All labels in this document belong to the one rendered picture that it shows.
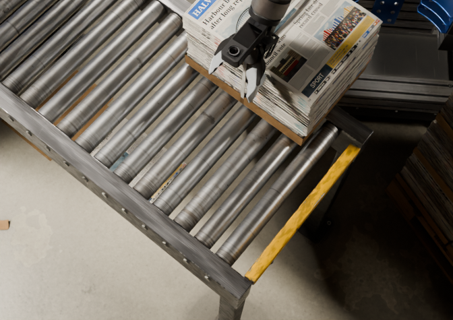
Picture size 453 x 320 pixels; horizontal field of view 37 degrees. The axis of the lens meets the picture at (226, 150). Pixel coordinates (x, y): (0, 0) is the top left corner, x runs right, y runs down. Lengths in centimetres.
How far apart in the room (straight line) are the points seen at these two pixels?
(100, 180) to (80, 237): 83
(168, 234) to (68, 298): 89
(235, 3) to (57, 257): 123
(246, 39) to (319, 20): 25
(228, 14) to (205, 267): 59
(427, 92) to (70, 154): 135
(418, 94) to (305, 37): 101
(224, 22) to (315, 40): 21
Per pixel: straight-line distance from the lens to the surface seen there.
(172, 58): 181
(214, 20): 159
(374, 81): 250
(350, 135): 174
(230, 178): 167
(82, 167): 170
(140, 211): 164
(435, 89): 255
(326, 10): 163
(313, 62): 155
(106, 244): 246
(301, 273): 243
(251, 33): 143
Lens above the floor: 235
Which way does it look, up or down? 67 degrees down
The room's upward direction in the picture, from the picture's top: 4 degrees clockwise
